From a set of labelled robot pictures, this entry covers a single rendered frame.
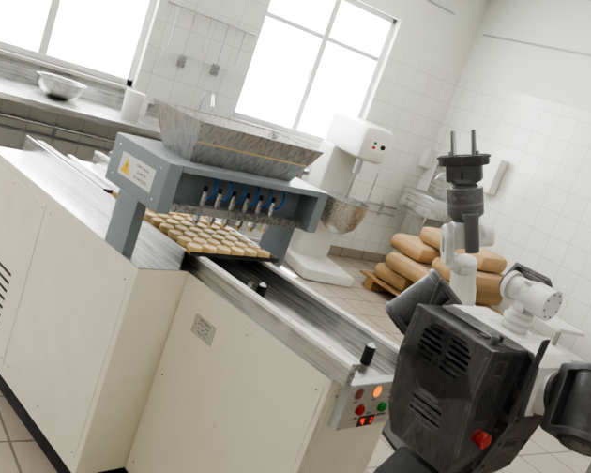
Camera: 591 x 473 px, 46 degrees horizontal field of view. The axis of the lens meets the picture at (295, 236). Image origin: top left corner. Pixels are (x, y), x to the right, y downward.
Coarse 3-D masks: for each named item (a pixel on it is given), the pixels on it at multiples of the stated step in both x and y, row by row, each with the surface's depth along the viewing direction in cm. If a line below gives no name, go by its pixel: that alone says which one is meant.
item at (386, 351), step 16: (96, 160) 330; (256, 272) 248; (272, 272) 242; (288, 288) 236; (304, 288) 231; (304, 304) 231; (320, 304) 226; (336, 320) 221; (352, 320) 216; (352, 336) 216; (368, 336) 212; (384, 352) 207
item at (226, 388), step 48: (192, 288) 224; (192, 336) 222; (240, 336) 207; (336, 336) 215; (192, 384) 220; (240, 384) 205; (288, 384) 192; (336, 384) 183; (144, 432) 235; (192, 432) 218; (240, 432) 203; (288, 432) 190; (336, 432) 192
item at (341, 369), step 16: (64, 160) 291; (192, 256) 227; (208, 272) 221; (224, 272) 218; (224, 288) 215; (240, 288) 210; (240, 304) 209; (256, 304) 205; (272, 304) 204; (256, 320) 204; (272, 320) 199; (288, 320) 195; (288, 336) 195; (304, 336) 190; (304, 352) 190; (320, 352) 186; (336, 352) 184; (320, 368) 186; (336, 368) 182; (352, 368) 178
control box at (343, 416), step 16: (352, 384) 183; (368, 384) 188; (384, 384) 193; (352, 400) 185; (368, 400) 191; (384, 400) 196; (336, 416) 186; (352, 416) 188; (368, 416) 193; (384, 416) 200
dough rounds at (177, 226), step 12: (144, 216) 244; (156, 216) 246; (168, 216) 251; (180, 216) 261; (192, 216) 266; (204, 216) 271; (168, 228) 237; (180, 228) 241; (192, 228) 247; (204, 228) 252; (216, 228) 258; (228, 228) 265; (180, 240) 229; (192, 240) 235; (204, 240) 236; (216, 240) 242; (228, 240) 251; (240, 240) 255; (216, 252) 235; (228, 252) 235; (240, 252) 239; (252, 252) 243; (264, 252) 248
